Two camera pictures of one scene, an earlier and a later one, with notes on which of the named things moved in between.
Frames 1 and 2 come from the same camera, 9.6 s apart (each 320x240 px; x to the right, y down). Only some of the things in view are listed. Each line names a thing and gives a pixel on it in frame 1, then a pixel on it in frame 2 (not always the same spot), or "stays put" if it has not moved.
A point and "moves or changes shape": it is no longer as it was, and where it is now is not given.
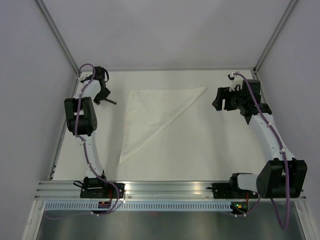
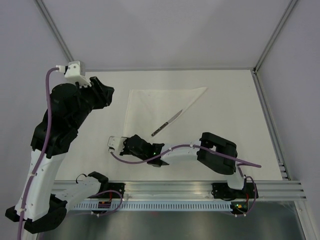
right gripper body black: [233, 100] to [125, 151]
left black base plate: [106, 190] stays put
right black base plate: [225, 191] stays put
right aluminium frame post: [289, 8] stays put
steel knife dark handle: [111, 101] moves or changes shape
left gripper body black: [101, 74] to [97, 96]
